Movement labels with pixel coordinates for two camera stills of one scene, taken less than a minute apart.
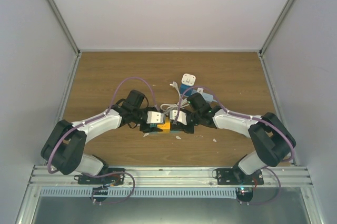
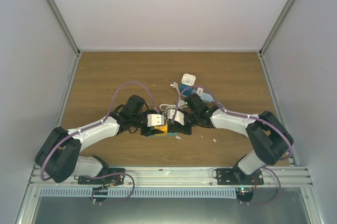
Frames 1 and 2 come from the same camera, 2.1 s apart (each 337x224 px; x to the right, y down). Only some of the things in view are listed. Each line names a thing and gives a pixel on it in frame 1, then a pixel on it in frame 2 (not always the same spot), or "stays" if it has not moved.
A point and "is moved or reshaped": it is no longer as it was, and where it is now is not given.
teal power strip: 154,125 is moved or reshaped
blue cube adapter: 184,88 stays
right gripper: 181,127 stays
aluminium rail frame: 295,178 stays
